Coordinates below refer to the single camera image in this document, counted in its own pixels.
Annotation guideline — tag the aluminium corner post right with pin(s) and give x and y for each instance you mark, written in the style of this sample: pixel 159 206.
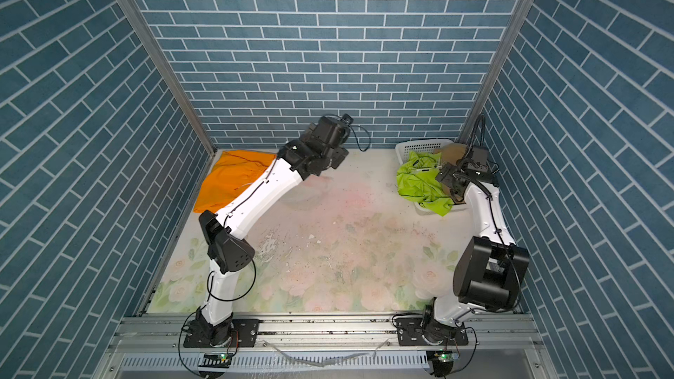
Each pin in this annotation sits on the aluminium corner post right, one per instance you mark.
pixel 511 32

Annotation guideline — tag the orange shorts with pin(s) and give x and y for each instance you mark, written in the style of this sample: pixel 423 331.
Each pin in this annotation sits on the orange shorts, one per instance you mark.
pixel 232 173

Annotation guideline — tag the neon green shorts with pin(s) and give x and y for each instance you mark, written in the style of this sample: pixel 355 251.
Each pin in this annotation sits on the neon green shorts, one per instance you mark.
pixel 416 183

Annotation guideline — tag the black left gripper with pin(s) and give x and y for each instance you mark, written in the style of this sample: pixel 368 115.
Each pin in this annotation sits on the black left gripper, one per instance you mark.
pixel 335 154

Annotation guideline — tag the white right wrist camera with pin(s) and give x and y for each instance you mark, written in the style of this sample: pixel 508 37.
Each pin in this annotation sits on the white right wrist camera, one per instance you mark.
pixel 477 160

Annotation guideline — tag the aluminium front rail frame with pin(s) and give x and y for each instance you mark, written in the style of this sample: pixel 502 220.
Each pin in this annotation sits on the aluminium front rail frame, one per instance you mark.
pixel 500 346

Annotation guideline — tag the aluminium corner post left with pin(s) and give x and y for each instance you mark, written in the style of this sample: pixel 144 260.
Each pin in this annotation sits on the aluminium corner post left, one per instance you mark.
pixel 141 28

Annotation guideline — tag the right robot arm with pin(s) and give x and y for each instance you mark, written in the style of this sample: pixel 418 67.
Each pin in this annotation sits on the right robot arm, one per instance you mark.
pixel 491 271

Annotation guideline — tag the tan brown shorts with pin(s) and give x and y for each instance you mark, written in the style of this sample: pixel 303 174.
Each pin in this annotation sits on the tan brown shorts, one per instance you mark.
pixel 452 153

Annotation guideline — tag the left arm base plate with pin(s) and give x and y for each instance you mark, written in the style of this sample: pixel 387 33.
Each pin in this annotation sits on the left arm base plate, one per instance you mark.
pixel 230 333

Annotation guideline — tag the aluminium corner post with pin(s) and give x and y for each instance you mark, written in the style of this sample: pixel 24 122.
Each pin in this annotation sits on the aluminium corner post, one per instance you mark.
pixel 141 28
pixel 511 32

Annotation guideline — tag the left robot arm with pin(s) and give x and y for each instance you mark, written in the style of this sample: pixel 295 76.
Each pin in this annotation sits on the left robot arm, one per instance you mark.
pixel 226 228

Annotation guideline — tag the white plastic laundry basket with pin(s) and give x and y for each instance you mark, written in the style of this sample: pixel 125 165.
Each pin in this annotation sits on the white plastic laundry basket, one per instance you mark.
pixel 424 146

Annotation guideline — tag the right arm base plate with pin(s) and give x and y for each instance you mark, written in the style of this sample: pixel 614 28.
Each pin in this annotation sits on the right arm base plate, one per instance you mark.
pixel 413 331

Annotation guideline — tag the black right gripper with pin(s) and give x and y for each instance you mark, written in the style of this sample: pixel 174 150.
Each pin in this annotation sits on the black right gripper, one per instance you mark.
pixel 449 176

